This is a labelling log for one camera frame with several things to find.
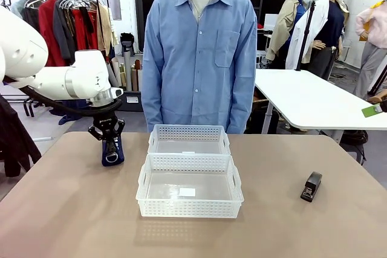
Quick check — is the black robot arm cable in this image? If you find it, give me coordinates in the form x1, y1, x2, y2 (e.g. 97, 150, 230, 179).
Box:
2, 78, 123, 117

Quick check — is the black tripod pole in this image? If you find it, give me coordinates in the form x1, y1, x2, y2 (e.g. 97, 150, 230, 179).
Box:
295, 0, 317, 72

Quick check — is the black bag under table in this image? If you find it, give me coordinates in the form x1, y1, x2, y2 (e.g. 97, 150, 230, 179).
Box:
340, 130, 369, 150

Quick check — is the person's left forearm blue sleeve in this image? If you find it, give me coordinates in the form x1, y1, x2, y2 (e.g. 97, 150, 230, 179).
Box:
228, 82, 258, 135

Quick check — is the mannequin in white coat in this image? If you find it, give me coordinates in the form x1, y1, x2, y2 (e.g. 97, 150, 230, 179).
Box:
285, 0, 330, 70

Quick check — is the pale teal garment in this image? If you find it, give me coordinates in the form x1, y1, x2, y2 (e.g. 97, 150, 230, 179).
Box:
10, 0, 34, 20

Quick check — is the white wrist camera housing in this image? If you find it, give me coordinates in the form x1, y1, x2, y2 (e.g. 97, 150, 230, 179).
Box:
108, 86, 125, 98

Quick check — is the person's right forearm blue sleeve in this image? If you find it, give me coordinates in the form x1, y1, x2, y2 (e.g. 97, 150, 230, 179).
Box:
141, 82, 166, 134

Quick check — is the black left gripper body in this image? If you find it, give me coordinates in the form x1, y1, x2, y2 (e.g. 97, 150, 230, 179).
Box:
96, 113, 120, 143

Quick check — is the beige coat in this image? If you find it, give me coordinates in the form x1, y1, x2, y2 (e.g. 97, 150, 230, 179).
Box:
96, 2, 117, 59

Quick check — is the mannequin in navy top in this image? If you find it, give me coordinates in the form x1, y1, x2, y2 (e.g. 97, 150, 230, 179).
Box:
308, 0, 350, 80

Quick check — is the bystander in pink sweater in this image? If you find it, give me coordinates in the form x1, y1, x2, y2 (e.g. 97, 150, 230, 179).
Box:
353, 0, 387, 100

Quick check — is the white paper roll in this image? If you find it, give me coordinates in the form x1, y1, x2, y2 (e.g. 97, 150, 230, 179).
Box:
105, 57, 122, 88

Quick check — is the person in blue shirt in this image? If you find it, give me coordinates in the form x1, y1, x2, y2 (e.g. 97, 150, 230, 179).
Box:
141, 0, 258, 135

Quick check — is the mannequin in beige trench coat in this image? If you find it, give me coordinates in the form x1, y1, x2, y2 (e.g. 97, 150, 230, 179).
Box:
265, 0, 312, 70

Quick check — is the dark grey jacket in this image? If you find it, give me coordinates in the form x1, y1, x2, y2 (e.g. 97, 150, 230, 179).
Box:
53, 0, 78, 62

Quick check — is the navy blue garment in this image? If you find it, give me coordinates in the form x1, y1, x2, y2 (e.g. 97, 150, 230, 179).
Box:
57, 108, 91, 126

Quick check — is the red dress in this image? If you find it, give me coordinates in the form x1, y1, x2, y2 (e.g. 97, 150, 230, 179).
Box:
71, 8, 99, 52

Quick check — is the black hanging garment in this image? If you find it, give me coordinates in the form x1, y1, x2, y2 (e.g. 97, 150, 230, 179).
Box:
0, 94, 42, 178

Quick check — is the black stapler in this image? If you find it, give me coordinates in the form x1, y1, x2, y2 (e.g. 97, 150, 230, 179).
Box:
299, 171, 323, 203

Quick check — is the brown paper roll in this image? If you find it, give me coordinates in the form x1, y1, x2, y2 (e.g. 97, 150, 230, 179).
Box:
131, 60, 143, 92

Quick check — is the white perforated plastic basket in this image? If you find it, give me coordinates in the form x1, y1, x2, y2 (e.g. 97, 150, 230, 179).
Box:
147, 124, 232, 156
135, 152, 245, 219

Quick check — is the red coat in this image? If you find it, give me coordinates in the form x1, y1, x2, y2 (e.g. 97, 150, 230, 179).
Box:
37, 0, 69, 67

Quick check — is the white background table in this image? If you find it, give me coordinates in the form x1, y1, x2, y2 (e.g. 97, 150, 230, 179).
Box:
254, 68, 387, 146

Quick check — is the grey storage bin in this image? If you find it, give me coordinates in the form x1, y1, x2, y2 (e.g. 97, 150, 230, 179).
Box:
119, 90, 143, 112

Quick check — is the navy CAMPUS pencil case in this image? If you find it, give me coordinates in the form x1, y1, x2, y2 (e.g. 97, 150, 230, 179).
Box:
101, 135, 125, 167

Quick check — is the grey cardboard tube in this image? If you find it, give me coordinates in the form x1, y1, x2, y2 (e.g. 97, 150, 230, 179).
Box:
122, 51, 134, 92

